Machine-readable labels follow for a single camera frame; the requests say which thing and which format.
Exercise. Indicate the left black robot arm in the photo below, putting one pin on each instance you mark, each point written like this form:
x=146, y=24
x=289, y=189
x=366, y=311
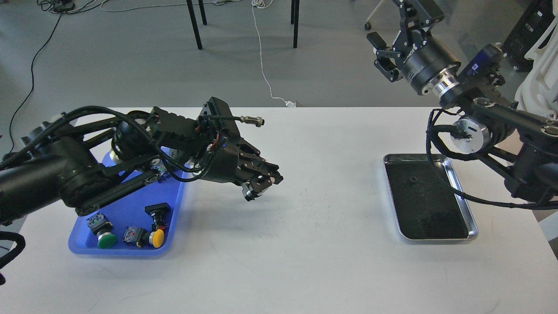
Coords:
x=94, y=156

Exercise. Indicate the yellow push button switch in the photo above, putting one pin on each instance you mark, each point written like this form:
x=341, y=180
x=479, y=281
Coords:
x=139, y=236

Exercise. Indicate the green round push button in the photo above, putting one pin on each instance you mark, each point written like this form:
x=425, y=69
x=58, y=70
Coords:
x=99, y=225

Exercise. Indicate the blue plastic tray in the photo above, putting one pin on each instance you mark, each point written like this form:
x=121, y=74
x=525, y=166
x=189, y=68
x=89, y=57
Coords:
x=130, y=211

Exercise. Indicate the silver black switch part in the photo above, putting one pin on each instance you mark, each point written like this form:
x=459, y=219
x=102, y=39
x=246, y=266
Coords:
x=249, y=191

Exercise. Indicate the black table leg right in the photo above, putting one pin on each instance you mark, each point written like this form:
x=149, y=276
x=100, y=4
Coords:
x=294, y=20

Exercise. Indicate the blue grey switch block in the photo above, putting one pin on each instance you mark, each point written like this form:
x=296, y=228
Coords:
x=158, y=165

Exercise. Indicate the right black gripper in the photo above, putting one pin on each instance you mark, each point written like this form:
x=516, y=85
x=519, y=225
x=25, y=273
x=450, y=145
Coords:
x=415, y=55

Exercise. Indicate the black square push button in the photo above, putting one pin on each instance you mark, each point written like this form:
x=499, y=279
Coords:
x=157, y=212

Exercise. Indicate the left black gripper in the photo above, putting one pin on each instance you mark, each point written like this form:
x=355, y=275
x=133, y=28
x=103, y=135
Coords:
x=239, y=163

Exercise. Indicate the black table leg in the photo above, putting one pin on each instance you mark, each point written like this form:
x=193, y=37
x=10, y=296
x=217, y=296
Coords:
x=193, y=18
x=294, y=20

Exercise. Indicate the silver metal tray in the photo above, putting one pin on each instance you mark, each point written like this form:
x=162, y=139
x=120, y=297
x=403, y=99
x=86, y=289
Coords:
x=429, y=210

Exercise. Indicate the white chair base with wheels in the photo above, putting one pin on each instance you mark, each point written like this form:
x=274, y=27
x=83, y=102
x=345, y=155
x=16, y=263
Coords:
x=379, y=13

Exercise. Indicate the black table leg left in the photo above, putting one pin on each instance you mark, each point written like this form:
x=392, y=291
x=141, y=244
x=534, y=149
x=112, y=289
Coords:
x=193, y=18

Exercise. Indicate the black equipment case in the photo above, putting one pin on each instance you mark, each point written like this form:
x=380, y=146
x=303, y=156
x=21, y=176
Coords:
x=534, y=24

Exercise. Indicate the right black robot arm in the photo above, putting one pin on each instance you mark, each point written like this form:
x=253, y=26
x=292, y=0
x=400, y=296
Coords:
x=474, y=121

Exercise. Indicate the white office chair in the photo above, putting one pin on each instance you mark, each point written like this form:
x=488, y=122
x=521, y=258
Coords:
x=537, y=94

